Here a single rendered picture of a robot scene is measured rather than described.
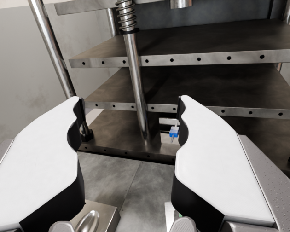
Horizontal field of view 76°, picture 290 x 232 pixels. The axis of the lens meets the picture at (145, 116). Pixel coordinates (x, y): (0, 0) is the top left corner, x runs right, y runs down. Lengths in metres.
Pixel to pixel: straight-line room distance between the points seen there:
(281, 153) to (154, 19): 1.26
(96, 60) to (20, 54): 1.62
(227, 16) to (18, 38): 2.06
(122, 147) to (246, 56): 0.77
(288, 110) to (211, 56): 0.40
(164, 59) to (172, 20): 0.81
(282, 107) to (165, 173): 0.59
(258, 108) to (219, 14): 0.87
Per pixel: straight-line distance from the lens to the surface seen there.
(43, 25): 1.04
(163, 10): 1.65
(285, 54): 0.88
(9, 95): 2.46
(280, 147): 1.18
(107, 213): 0.77
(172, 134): 1.01
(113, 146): 1.15
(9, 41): 2.50
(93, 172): 1.02
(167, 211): 0.69
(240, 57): 0.85
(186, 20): 1.63
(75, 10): 1.03
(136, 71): 0.87
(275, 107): 0.98
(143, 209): 0.83
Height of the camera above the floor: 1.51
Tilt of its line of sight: 32 degrees down
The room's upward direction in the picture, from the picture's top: 9 degrees counter-clockwise
